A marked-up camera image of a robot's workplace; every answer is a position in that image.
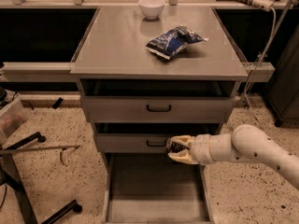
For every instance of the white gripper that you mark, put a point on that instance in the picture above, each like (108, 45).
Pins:
(202, 148)

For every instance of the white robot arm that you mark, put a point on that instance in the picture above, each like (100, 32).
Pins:
(246, 144)

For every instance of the bottom grey drawer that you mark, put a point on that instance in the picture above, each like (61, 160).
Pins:
(151, 189)

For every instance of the grey drawer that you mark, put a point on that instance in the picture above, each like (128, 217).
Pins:
(144, 137)
(165, 101)
(151, 189)

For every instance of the middle grey drawer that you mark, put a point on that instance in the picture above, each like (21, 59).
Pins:
(144, 137)

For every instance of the grey drawer cabinet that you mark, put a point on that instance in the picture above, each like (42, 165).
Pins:
(115, 48)

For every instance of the top grey drawer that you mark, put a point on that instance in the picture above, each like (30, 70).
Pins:
(165, 101)

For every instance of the blue chip bag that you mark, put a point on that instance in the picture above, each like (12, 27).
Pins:
(174, 41)

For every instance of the dark cabinet at right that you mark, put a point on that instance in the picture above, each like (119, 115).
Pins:
(282, 91)

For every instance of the small black floor object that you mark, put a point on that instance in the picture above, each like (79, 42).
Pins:
(57, 103)

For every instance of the white ceramic bowl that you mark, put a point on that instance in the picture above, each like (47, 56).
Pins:
(151, 9)

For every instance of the clear plastic storage bin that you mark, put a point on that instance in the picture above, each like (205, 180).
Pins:
(12, 115)

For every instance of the thin metal rod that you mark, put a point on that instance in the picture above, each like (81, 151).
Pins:
(13, 151)

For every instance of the grey horizontal rail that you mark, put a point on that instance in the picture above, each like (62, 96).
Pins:
(37, 72)

